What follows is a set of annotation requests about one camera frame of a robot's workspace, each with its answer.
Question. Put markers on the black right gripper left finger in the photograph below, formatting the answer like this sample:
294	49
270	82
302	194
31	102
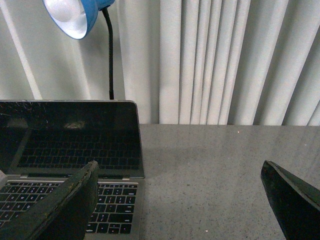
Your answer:
63	214

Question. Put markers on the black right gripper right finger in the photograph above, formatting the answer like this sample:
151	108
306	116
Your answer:
294	202

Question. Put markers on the grey laptop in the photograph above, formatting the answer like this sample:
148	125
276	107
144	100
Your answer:
44	142

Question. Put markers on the white pleated curtain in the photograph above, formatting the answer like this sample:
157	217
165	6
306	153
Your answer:
210	62

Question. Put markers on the blue desk lamp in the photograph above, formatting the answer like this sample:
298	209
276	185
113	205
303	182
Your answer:
76	19

